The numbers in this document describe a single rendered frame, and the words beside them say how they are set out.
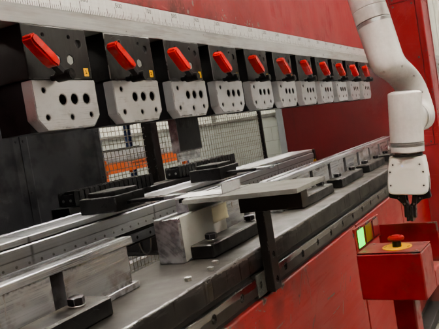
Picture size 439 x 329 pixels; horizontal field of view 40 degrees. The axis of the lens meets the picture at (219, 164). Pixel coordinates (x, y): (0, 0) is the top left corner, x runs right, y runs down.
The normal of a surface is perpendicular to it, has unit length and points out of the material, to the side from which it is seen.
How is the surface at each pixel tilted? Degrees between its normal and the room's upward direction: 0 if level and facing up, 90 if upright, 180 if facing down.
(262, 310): 90
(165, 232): 90
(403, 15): 90
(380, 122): 90
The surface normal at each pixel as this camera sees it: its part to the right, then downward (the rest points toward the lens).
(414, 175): -0.50, 0.13
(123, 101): 0.88, -0.11
